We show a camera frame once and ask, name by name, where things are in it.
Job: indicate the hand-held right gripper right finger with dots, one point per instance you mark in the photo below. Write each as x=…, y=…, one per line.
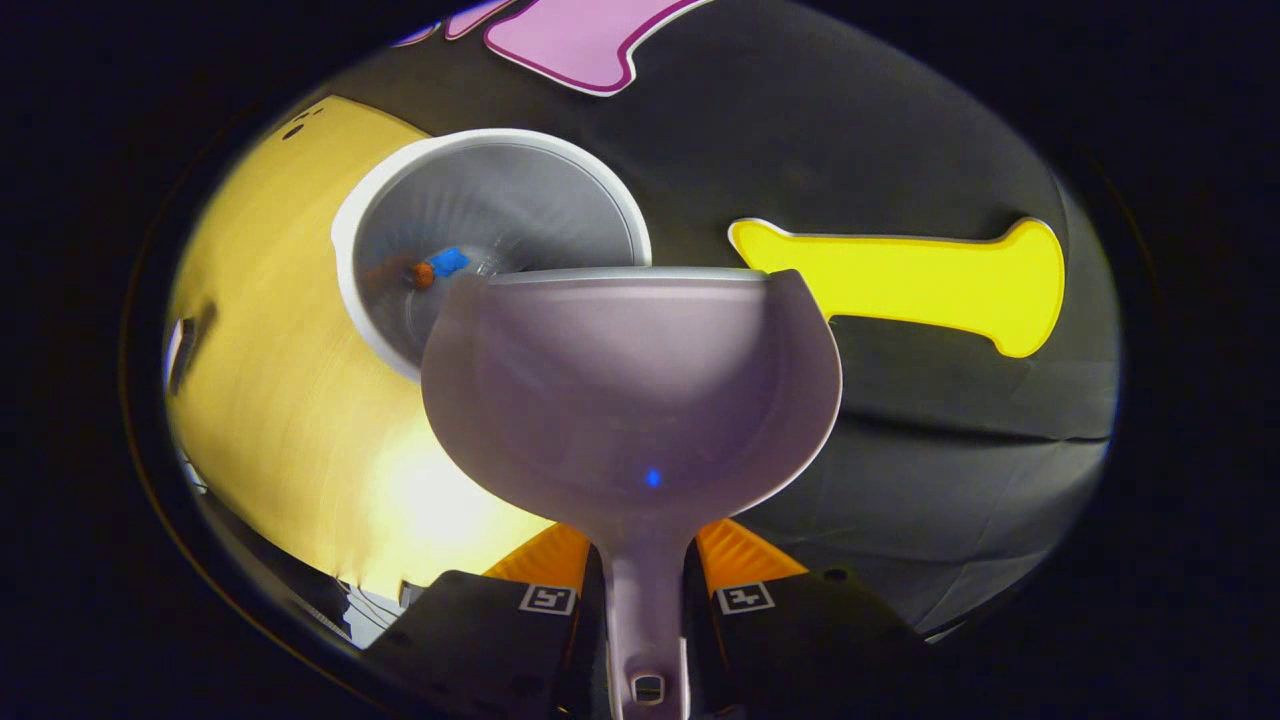
x=810, y=640

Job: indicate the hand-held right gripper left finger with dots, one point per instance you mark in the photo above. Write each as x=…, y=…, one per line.
x=480, y=640

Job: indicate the lilac plastic dustpan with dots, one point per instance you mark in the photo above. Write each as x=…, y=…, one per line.
x=630, y=400

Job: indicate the orange paper trash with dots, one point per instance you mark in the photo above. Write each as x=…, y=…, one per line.
x=423, y=276

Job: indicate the blue paper trash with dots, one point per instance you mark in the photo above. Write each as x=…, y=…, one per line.
x=450, y=261

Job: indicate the white ribbed garbage bin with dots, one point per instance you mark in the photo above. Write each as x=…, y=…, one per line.
x=500, y=190

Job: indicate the wooden desktop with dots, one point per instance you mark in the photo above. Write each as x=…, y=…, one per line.
x=290, y=400

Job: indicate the black backdrop cloth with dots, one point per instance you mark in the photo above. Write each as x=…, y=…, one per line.
x=900, y=450

